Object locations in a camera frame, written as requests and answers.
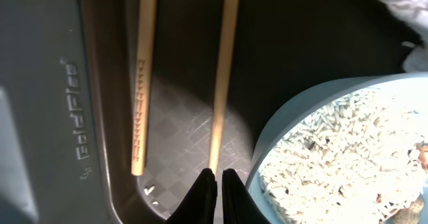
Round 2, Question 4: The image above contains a dark brown serving tray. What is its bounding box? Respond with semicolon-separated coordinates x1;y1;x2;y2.
81;0;421;223

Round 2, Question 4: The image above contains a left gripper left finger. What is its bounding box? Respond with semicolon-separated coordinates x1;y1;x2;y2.
165;169;217;224

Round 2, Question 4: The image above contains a light blue bowl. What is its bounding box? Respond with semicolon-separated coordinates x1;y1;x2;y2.
245;72;427;224

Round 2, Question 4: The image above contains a wooden chopstick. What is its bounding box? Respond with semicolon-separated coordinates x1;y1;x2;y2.
131;0;157;176
209;0;239;173

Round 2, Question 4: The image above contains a leftover rice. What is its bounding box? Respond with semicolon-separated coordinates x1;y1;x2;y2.
259;88;427;223

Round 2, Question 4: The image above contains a grey plastic dishwasher rack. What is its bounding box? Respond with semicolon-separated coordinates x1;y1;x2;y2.
1;0;112;224

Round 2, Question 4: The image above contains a white napkin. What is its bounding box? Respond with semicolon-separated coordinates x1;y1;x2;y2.
379;0;427;72

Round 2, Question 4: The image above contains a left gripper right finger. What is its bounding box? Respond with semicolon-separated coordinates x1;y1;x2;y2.
222;169;270;224

